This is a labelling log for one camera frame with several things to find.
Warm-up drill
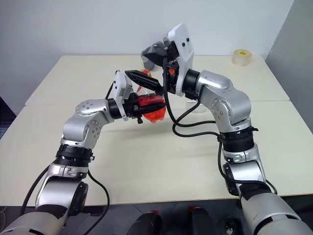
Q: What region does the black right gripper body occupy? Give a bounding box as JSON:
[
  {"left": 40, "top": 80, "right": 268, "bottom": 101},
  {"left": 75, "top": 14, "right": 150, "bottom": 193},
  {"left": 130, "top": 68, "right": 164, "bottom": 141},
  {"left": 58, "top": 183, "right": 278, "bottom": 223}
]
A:
[{"left": 161, "top": 41, "right": 183, "bottom": 95}]

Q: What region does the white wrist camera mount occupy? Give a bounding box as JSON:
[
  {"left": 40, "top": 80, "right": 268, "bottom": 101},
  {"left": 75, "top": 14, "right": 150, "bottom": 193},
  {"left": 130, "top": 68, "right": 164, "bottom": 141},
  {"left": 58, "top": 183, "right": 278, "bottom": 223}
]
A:
[
  {"left": 112, "top": 70, "right": 134, "bottom": 122},
  {"left": 167, "top": 23, "right": 196, "bottom": 96}
]

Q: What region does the grey curved plastic holder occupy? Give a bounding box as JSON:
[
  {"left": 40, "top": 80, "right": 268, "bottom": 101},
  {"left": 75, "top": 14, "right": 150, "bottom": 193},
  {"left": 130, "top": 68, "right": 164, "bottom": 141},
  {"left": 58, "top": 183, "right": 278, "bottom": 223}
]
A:
[{"left": 141, "top": 41, "right": 170, "bottom": 71}]

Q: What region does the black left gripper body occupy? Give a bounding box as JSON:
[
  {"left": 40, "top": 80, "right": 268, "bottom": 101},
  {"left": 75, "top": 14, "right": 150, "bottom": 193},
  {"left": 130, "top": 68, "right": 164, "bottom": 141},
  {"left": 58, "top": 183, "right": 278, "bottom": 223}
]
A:
[{"left": 123, "top": 92, "right": 145, "bottom": 124}]

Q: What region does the translucent tape roll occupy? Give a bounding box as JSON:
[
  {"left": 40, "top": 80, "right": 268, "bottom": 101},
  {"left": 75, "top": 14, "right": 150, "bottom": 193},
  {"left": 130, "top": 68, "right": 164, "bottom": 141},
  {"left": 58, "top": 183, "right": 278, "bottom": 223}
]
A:
[{"left": 231, "top": 48, "right": 252, "bottom": 67}]

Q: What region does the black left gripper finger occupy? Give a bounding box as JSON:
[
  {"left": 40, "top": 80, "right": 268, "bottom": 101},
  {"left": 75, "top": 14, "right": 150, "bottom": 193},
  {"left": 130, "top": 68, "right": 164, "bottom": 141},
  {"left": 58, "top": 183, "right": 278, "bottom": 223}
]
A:
[{"left": 139, "top": 101, "right": 167, "bottom": 112}]

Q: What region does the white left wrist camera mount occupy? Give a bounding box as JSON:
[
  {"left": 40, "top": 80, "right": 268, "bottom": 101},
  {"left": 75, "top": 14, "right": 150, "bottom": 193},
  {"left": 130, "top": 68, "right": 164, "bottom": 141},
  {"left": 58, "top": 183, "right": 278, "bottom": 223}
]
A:
[{"left": 112, "top": 70, "right": 134, "bottom": 122}]

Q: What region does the plastic bottle with red drink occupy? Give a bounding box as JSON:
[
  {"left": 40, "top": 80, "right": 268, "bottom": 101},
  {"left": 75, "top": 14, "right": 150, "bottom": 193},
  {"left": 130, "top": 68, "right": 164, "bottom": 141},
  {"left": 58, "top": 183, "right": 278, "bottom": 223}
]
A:
[{"left": 135, "top": 69, "right": 169, "bottom": 123}]

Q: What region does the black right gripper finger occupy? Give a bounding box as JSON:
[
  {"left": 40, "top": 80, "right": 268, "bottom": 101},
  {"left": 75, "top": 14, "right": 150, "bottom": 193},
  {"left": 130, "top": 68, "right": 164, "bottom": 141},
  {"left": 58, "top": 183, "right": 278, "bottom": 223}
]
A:
[
  {"left": 142, "top": 47, "right": 170, "bottom": 67},
  {"left": 125, "top": 70, "right": 163, "bottom": 95}
]

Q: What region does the dark gridded panel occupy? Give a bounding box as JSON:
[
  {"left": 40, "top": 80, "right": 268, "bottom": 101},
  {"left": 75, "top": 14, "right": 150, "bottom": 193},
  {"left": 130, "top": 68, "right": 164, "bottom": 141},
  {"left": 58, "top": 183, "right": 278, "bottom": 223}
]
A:
[{"left": 0, "top": 96, "right": 18, "bottom": 141}]

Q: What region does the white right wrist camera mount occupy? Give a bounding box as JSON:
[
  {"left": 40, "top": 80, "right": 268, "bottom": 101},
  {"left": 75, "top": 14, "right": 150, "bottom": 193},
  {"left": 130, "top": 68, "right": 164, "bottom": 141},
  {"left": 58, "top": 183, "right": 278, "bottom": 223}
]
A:
[{"left": 167, "top": 23, "right": 196, "bottom": 96}]

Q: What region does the dark rounded shape red mark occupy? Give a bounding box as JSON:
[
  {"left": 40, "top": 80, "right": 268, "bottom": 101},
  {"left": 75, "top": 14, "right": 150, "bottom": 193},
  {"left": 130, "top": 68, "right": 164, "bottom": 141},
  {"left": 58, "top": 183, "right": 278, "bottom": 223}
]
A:
[
  {"left": 188, "top": 206, "right": 221, "bottom": 235},
  {"left": 133, "top": 210, "right": 162, "bottom": 235}
]

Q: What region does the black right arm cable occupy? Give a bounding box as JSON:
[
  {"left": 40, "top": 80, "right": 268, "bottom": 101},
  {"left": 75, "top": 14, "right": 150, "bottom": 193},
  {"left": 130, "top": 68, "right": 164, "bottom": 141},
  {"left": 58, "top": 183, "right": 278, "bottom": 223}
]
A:
[{"left": 162, "top": 56, "right": 278, "bottom": 196}]

